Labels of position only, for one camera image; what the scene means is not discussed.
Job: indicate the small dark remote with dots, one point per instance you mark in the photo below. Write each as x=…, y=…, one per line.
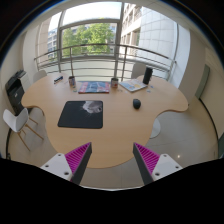
x=58, y=79

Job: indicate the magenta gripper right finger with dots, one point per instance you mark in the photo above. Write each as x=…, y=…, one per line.
x=153, y=166

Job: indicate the black cylindrical speaker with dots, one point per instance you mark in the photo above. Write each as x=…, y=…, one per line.
x=147, y=75

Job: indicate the white chair far right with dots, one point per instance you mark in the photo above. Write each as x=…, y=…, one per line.
x=138, y=70

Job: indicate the black computer mouse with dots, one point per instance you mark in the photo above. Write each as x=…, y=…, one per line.
x=136, y=103

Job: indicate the black mouse pad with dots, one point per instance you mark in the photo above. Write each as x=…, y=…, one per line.
x=82, y=114

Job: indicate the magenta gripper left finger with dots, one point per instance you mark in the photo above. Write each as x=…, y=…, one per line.
x=70, y=166

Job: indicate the right printed mug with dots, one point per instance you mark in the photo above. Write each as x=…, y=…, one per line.
x=114, y=82

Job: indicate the white chair wooden legs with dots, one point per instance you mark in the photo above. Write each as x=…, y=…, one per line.
x=17, y=122

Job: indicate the white chair far left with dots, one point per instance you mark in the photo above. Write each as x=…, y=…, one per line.
x=40, y=74

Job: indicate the light paper booklet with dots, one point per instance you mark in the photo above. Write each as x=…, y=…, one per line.
x=133, y=85

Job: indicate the red blue magazine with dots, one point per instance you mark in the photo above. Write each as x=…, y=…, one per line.
x=94, y=87

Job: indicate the metal balcony railing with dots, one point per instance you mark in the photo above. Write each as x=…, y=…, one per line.
x=102, y=61

